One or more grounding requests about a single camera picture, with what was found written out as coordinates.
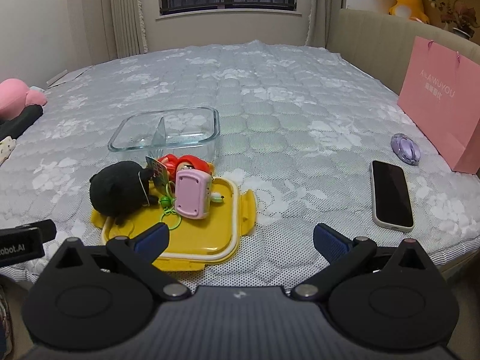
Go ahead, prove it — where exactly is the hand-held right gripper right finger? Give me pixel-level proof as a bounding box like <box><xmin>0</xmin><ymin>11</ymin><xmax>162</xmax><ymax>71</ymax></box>
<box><xmin>290</xmin><ymin>223</ymin><xmax>436</xmax><ymax>302</ymax></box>

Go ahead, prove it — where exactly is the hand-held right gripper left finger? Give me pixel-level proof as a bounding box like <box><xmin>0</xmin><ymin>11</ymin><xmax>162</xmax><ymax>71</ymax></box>
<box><xmin>46</xmin><ymin>222</ymin><xmax>191</xmax><ymax>302</ymax></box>

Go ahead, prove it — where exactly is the yellow container lid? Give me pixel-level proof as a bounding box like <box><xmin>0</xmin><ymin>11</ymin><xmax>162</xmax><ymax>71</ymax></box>
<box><xmin>91</xmin><ymin>177</ymin><xmax>257</xmax><ymax>271</ymax></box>

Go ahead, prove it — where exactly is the pink toy camera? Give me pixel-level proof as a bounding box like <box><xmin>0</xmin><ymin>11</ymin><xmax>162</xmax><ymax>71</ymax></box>
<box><xmin>174</xmin><ymin>169</ymin><xmax>214</xmax><ymax>220</ymax></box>

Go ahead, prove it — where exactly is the black plush toy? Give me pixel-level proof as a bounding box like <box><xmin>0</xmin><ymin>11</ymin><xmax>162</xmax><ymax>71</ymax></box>
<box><xmin>89</xmin><ymin>160</ymin><xmax>160</xmax><ymax>226</ymax></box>

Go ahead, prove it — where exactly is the red-haired doll figure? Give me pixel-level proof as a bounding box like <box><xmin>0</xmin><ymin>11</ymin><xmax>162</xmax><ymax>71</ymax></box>
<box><xmin>157</xmin><ymin>153</ymin><xmax>214</xmax><ymax>181</ymax></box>

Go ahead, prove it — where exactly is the clear glass container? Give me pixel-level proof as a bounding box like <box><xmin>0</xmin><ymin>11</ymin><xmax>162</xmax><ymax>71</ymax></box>
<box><xmin>108</xmin><ymin>107</ymin><xmax>220</xmax><ymax>155</ymax></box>

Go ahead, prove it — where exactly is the patterned paper card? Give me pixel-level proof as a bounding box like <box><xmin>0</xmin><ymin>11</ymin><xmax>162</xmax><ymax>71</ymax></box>
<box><xmin>145</xmin><ymin>155</ymin><xmax>169</xmax><ymax>188</ymax></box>

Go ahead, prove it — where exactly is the smartphone white case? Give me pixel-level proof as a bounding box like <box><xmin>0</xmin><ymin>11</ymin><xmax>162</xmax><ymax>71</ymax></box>
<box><xmin>370</xmin><ymin>160</ymin><xmax>415</xmax><ymax>232</ymax></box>

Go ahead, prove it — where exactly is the purple computer mouse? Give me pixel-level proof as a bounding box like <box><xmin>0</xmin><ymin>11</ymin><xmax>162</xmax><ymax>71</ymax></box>
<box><xmin>391</xmin><ymin>133</ymin><xmax>421</xmax><ymax>166</ymax></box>

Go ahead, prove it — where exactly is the black cloth roll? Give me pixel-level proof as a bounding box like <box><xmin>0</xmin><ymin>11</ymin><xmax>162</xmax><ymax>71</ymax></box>
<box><xmin>0</xmin><ymin>105</ymin><xmax>44</xmax><ymax>142</ymax></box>

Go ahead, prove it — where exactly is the pink plush toy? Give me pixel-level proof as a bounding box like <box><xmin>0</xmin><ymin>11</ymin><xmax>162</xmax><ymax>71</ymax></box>
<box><xmin>0</xmin><ymin>79</ymin><xmax>48</xmax><ymax>119</ymax></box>

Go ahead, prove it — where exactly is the grey floral bedspread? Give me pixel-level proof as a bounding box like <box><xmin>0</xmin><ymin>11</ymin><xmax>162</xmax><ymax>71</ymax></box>
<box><xmin>0</xmin><ymin>39</ymin><xmax>480</xmax><ymax>289</ymax></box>

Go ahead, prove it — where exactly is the pink paper bag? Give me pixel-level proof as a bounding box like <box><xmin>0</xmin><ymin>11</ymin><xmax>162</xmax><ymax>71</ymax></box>
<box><xmin>397</xmin><ymin>36</ymin><xmax>480</xmax><ymax>175</ymax></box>

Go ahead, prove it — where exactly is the beige padded headboard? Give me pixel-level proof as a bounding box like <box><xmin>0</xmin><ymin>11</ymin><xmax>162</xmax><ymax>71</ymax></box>
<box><xmin>329</xmin><ymin>7</ymin><xmax>480</xmax><ymax>181</ymax></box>

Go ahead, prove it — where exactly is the beige curtain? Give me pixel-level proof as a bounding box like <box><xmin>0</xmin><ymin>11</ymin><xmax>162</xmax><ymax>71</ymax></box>
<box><xmin>305</xmin><ymin>0</ymin><xmax>348</xmax><ymax>50</ymax></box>
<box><xmin>99</xmin><ymin>0</ymin><xmax>149</xmax><ymax>59</ymax></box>

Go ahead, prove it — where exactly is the yellow duck plush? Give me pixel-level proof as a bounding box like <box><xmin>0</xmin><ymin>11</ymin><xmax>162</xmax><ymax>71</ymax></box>
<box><xmin>388</xmin><ymin>0</ymin><xmax>430</xmax><ymax>25</ymax></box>

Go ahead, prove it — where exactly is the green keyring cord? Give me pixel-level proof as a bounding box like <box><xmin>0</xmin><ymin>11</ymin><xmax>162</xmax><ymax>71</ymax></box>
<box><xmin>159</xmin><ymin>182</ymin><xmax>183</xmax><ymax>231</ymax></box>

